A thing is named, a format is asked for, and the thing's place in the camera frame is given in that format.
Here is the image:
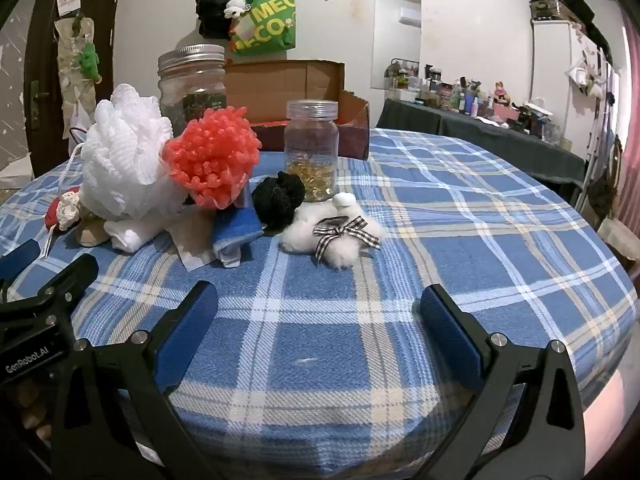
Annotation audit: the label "dark storage bag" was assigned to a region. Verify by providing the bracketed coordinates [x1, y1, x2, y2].
[529, 0, 588, 23]

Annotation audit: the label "dark brown door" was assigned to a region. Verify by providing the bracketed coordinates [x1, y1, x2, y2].
[27, 0, 123, 178]

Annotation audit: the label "white mesh bath pouf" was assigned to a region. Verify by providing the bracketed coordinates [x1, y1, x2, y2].
[59, 84, 187, 222]

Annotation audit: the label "cardboard box red inside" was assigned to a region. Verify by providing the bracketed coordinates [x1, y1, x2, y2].
[222, 60, 371, 161]

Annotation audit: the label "wall mirror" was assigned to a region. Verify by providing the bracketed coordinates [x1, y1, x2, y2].
[371, 0, 422, 92]

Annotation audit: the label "green tote bag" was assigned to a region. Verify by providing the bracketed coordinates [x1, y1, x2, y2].
[230, 0, 297, 56]

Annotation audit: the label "clear hanging door organizer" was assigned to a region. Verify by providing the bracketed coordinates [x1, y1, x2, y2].
[54, 15, 101, 138]

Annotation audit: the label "black scrunchie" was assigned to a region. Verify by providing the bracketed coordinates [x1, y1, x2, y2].
[251, 171, 306, 235]

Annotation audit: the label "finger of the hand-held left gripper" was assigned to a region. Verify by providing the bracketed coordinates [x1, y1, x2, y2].
[0, 253, 100, 327]
[0, 239, 41, 286]

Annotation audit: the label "white towel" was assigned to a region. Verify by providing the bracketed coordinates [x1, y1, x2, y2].
[103, 217, 166, 253]

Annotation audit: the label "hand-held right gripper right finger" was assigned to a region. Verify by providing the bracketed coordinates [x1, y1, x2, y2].
[419, 282, 587, 480]

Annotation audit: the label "black bag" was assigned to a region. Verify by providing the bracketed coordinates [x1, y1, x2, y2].
[195, 0, 241, 39]

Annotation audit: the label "blue towel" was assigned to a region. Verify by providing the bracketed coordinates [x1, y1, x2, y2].
[210, 205, 266, 268]

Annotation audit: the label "metal door handle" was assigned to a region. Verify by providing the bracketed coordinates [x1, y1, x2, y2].
[29, 80, 51, 128]

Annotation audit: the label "dark table with bottles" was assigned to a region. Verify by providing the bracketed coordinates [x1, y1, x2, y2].
[382, 59, 573, 148]

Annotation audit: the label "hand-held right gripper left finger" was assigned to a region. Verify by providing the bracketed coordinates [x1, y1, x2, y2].
[50, 280, 221, 480]

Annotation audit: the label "large glass jar metal lid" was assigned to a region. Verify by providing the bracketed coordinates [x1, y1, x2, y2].
[158, 44, 228, 128]

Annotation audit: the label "blue plaid blanket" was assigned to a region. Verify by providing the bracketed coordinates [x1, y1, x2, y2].
[0, 127, 638, 480]

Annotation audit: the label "dark cloth covered table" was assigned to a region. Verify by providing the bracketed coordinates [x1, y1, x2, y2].
[375, 97, 586, 206]

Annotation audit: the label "person's left hand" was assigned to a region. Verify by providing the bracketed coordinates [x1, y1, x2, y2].
[10, 380, 53, 443]

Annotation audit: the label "beige round powder puff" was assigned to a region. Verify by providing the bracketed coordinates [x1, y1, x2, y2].
[75, 217, 113, 247]

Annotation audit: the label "small white knitted toy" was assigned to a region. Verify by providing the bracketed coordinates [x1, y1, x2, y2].
[42, 186, 83, 233]

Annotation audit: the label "green plush toy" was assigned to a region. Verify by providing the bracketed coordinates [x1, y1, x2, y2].
[78, 42, 102, 82]

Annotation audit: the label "small clear jar yellow capsules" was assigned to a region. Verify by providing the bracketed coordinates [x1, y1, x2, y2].
[284, 100, 340, 203]

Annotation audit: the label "white fluffy plush checked bow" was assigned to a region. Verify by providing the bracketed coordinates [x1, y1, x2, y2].
[278, 191, 387, 271]

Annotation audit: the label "pink curtain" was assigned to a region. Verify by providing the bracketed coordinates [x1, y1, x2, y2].
[620, 10, 640, 241]

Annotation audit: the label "red mesh bath pouf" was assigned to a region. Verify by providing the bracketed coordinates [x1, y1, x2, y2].
[162, 106, 262, 210]

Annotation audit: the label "white wardrobe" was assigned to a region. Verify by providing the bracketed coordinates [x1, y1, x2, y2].
[530, 20, 621, 211]

